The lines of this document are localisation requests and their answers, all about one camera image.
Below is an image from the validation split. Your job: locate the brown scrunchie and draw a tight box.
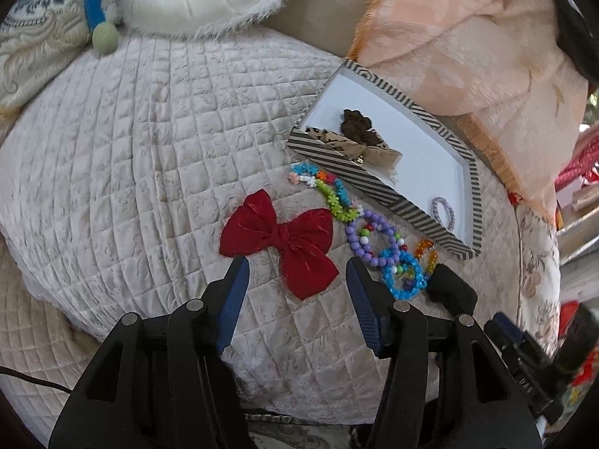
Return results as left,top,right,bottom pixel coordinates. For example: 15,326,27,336
341,109,382,147

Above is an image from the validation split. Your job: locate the blue bead bracelet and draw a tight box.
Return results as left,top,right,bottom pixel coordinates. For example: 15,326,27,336
378,249,429,301

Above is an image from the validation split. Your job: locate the beige bow with bell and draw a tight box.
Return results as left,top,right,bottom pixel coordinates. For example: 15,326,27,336
304,124,403,183

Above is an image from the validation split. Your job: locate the orange bead bracelet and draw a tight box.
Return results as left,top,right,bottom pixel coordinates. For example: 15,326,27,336
414,238,441,274

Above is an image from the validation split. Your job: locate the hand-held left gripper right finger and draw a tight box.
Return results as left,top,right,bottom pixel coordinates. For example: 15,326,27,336
345,257,544,449

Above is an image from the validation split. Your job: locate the beige headboard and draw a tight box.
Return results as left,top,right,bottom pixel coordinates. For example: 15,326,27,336
269,0,375,57

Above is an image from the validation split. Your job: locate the grey spiral hair tie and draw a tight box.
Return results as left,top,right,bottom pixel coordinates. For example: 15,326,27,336
429,196,457,232

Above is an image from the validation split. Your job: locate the black fabric bow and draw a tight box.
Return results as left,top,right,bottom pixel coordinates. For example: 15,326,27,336
426,264,479,315

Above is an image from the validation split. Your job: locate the white quilted bedspread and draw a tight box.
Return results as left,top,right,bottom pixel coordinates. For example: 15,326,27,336
0,23,562,431

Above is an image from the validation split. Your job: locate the green and blue plush toy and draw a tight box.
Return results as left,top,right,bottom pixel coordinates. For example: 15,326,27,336
84,0,129,54

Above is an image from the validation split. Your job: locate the floral embroidered pillow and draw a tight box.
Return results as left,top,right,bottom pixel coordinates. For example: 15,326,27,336
0,0,101,120

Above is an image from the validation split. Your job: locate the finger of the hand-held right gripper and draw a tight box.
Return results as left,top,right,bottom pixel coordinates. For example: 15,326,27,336
484,312,539,361

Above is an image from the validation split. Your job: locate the peach fringed blanket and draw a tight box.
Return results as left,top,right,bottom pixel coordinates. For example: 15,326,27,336
346,0,590,218

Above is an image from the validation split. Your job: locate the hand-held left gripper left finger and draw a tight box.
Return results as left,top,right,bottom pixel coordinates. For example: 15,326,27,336
48,256,256,449

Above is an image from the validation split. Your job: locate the red patterned cloth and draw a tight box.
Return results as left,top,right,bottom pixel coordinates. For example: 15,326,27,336
556,126,599,190

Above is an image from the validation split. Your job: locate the black curved bar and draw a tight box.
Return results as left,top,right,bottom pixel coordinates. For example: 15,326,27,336
538,0,599,82

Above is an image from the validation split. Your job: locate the purple bead bracelet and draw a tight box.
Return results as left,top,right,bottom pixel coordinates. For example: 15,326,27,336
345,210,408,267

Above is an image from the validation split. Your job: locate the striped cardboard tray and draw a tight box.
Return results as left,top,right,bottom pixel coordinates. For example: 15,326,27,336
286,58,483,260

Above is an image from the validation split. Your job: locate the thin black cable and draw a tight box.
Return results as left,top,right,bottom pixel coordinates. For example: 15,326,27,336
0,367,73,393

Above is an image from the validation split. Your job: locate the red fabric bow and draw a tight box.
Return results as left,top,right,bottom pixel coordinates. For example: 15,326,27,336
219,189,340,301

